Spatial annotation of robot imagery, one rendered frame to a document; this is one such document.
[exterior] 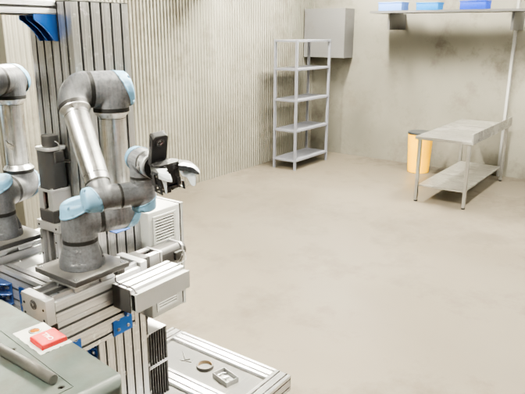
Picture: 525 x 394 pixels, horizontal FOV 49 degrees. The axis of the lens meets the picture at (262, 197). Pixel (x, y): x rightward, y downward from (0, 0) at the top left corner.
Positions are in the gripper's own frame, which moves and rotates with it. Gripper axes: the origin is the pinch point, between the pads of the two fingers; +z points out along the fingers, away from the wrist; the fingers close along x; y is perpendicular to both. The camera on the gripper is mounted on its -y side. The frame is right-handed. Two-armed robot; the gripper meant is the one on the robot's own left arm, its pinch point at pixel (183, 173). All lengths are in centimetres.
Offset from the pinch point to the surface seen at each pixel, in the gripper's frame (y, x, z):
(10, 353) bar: 24, 50, 12
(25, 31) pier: -28, -52, -421
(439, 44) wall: 64, -602, -439
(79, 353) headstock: 27.9, 37.8, 16.0
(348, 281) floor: 187, -205, -188
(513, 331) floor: 193, -246, -68
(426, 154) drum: 204, -539, -407
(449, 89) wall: 126, -601, -420
